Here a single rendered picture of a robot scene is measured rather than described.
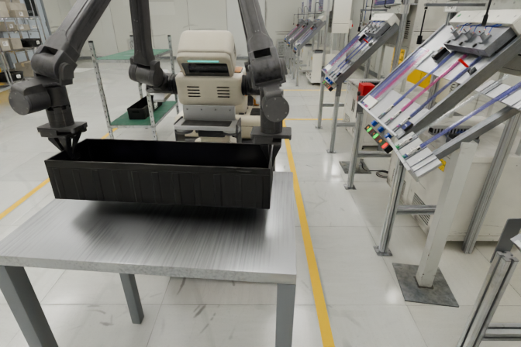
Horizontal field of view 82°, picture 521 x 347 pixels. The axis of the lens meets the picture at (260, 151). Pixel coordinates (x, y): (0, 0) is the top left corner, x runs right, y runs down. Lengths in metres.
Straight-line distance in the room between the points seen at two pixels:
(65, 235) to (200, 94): 0.71
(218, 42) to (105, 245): 0.78
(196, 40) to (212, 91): 0.20
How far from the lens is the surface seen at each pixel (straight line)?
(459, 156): 1.49
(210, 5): 10.35
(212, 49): 1.19
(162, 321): 1.65
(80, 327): 1.77
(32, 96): 0.88
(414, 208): 1.88
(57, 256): 0.83
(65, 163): 0.90
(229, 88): 1.24
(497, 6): 2.04
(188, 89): 1.30
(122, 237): 0.82
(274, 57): 0.71
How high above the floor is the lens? 1.29
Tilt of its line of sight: 24 degrees down
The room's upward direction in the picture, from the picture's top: straight up
